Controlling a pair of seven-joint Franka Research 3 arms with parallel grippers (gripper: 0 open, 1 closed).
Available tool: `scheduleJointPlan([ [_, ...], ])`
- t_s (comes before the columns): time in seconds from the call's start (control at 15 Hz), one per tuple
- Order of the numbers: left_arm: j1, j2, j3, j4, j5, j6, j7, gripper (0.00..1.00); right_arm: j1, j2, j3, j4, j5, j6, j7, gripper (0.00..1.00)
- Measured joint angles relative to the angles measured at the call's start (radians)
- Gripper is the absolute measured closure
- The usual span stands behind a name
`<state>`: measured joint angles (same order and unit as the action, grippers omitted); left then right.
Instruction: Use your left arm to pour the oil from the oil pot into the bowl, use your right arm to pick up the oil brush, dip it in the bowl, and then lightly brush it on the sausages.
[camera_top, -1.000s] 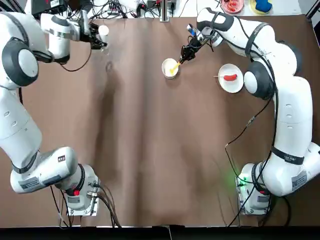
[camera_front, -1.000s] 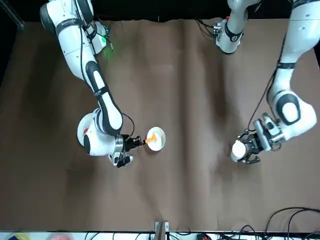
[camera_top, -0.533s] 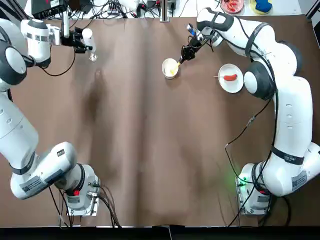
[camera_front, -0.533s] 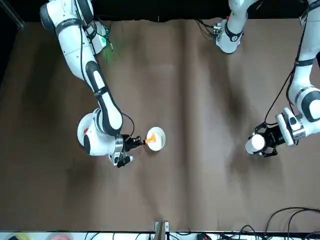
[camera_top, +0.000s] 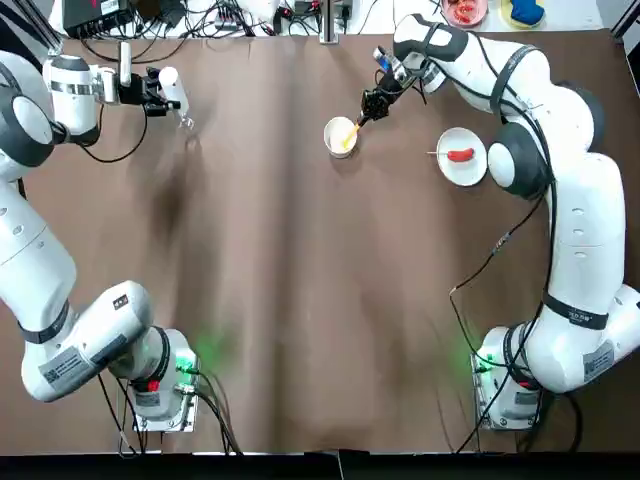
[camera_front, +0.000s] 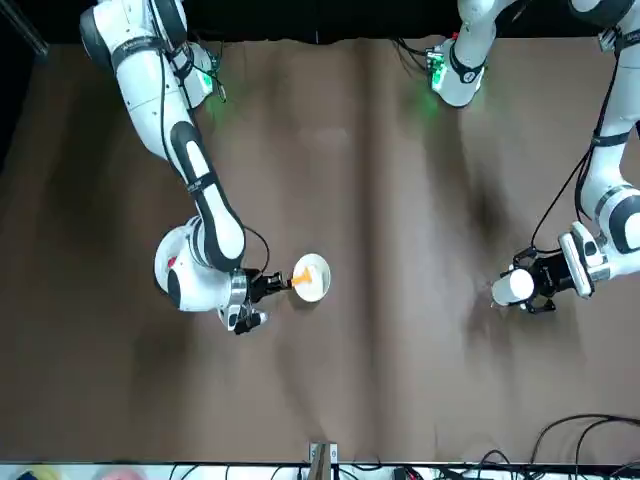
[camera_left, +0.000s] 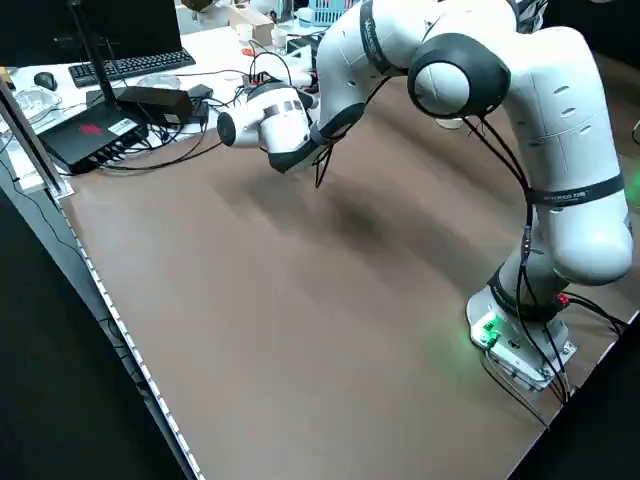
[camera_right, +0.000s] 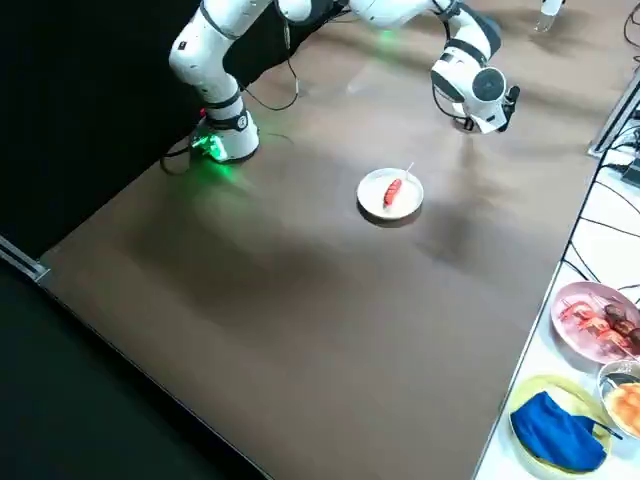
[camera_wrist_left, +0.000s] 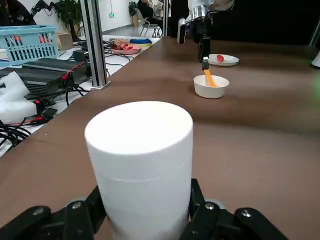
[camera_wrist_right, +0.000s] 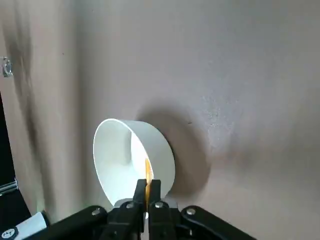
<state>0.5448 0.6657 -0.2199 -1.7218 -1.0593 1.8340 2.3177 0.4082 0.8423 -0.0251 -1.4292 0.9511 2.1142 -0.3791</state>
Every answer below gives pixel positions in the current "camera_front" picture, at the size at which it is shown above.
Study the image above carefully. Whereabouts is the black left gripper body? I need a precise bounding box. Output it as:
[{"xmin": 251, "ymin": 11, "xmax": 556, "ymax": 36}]
[{"xmin": 528, "ymin": 251, "xmax": 575, "ymax": 298}]

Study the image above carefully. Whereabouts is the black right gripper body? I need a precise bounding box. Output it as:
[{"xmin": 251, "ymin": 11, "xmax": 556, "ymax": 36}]
[{"xmin": 244, "ymin": 268, "xmax": 270, "ymax": 305}]

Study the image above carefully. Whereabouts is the white cylindrical oil pot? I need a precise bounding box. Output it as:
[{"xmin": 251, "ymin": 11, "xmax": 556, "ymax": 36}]
[{"xmin": 490, "ymin": 267, "xmax": 536, "ymax": 308}]

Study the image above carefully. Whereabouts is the white round bowl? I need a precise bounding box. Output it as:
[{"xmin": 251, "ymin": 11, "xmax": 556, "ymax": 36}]
[{"xmin": 292, "ymin": 252, "xmax": 333, "ymax": 304}]

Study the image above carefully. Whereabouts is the black looped cable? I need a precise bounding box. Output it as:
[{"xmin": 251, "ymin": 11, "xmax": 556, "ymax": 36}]
[{"xmin": 528, "ymin": 412, "xmax": 640, "ymax": 480}]

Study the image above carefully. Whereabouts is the aluminium post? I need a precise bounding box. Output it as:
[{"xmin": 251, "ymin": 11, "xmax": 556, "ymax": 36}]
[{"xmin": 308, "ymin": 440, "xmax": 339, "ymax": 480}]

